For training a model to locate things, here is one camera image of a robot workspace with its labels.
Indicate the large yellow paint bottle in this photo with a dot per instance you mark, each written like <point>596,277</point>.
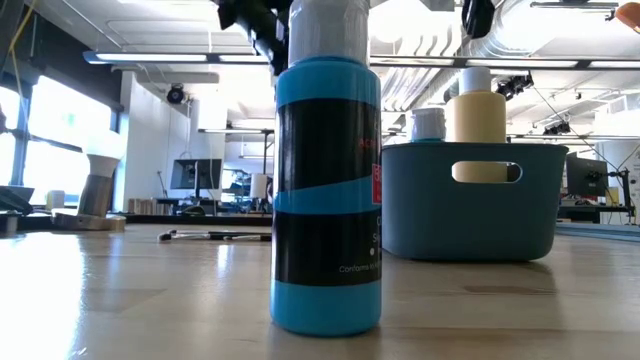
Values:
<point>475,120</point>

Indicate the small teal paint bottle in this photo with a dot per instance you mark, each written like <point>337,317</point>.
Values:
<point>428,125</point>

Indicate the white background cup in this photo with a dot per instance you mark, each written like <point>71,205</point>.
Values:
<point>259,186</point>

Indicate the small blue paint bottle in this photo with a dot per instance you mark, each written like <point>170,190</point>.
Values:
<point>325,150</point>

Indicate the black ceiling camera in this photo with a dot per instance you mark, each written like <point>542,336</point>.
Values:
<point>175,94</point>

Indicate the black background desk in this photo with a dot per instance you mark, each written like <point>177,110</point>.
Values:
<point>590,212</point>

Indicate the wooden slat rack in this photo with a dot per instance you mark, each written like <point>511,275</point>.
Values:
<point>147,206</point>

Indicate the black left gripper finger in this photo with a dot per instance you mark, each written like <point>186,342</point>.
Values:
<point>277,50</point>

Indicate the small white container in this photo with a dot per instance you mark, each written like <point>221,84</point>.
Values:
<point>55,200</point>

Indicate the black ceiling fixture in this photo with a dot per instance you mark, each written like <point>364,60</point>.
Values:
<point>575,4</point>

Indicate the black computer monitor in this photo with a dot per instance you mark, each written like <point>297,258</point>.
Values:
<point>585,175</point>
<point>187,174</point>

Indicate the black ceiling spotlight cluster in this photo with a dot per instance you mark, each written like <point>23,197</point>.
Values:
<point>557,128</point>
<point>512,86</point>

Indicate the black paintbrush silver ferrule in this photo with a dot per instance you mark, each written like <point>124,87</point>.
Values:
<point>166,236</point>

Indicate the teal plastic bin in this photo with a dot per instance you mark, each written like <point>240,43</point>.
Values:
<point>475,220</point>

